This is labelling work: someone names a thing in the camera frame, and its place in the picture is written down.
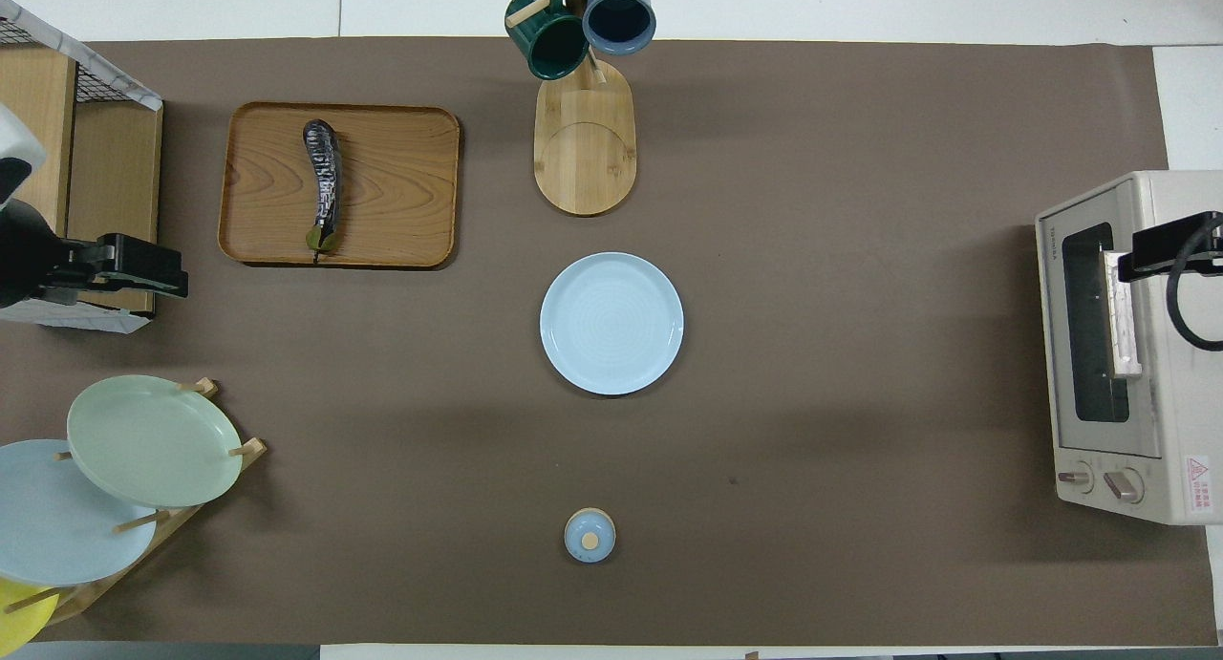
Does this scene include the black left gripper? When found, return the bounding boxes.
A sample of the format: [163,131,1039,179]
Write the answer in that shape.
[0,199,189,308]

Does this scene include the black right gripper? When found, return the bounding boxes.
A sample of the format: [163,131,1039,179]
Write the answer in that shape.
[1118,211,1223,284]

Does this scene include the glass oven door with handle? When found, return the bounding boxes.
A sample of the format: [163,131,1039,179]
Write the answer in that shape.
[1037,184,1163,460]

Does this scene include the dark purple eggplant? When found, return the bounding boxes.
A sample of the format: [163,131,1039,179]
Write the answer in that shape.
[303,118,343,261]

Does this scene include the light blue ribbed plate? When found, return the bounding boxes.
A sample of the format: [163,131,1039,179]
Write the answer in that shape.
[540,252,685,396]

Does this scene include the beige toaster oven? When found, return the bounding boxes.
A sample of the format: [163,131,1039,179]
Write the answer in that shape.
[1035,170,1223,525]

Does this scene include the marble patterned cloth strip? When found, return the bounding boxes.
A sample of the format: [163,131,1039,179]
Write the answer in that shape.
[0,297,152,333]
[0,0,163,112]

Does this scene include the wooden shelf unit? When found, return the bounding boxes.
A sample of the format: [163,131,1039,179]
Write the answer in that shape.
[0,44,163,317]

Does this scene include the pale green plate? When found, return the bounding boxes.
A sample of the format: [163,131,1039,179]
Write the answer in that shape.
[67,374,243,509]

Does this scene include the rectangular wooden tray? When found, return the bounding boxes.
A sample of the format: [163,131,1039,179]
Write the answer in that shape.
[218,102,461,269]

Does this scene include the wooden plate rack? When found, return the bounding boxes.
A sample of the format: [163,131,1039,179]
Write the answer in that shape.
[0,378,268,628]

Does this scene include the light blue smooth plate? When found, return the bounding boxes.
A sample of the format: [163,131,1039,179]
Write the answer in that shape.
[0,439,159,586]

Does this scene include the brown table mat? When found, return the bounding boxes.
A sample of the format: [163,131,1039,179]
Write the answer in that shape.
[0,37,1219,647]

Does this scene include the yellow plate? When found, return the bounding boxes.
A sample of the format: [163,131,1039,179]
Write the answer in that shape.
[0,577,60,657]

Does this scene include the wooden mug tree stand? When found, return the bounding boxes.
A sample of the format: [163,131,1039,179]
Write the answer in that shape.
[504,0,660,217]

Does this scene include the dark green mug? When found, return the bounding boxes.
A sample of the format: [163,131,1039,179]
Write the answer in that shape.
[504,0,590,81]

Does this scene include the small blue lid wooden knob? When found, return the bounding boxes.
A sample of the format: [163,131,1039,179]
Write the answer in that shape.
[564,508,617,564]

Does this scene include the blue mug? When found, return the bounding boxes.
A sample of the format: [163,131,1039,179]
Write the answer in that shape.
[582,0,658,56]

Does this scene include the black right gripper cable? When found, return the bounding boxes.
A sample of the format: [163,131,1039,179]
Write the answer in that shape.
[1168,223,1223,353]

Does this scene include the black wire basket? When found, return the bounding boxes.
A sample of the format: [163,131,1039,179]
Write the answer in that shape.
[0,15,159,107]

